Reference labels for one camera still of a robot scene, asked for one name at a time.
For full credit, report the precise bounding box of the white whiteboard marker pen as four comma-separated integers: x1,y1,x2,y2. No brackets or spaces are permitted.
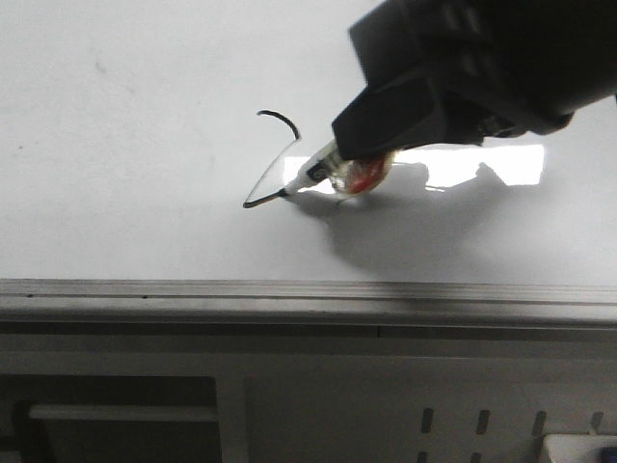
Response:
278,140,343,197

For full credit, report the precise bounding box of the white box with blue item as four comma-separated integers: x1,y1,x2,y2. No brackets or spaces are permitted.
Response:
538,434,616,463

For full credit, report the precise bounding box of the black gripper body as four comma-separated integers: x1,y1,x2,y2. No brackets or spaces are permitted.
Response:
350,1,616,139

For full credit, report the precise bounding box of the white whiteboard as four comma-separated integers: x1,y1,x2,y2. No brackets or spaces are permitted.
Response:
1,1,616,286

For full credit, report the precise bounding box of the red magnet taped to marker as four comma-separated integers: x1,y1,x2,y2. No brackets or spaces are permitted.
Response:
329,151,396,201

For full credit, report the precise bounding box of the grey perforated metal panel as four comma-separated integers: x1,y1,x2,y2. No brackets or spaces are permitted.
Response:
1,330,616,462

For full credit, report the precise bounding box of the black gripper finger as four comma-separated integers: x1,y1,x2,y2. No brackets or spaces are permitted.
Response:
332,74,482,160

